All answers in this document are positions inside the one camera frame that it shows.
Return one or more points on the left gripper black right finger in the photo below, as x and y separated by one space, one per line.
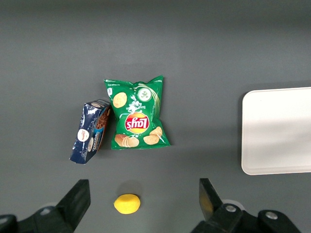
228 218

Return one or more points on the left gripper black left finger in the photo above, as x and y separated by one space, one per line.
73 204

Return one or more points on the pale pink plastic tray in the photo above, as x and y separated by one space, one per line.
277 131

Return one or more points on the yellow lemon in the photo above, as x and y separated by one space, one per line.
127 204

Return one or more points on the dark blue cookie box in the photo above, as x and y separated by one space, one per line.
85 136

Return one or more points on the green Lay's chips bag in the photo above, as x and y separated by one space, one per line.
138 109

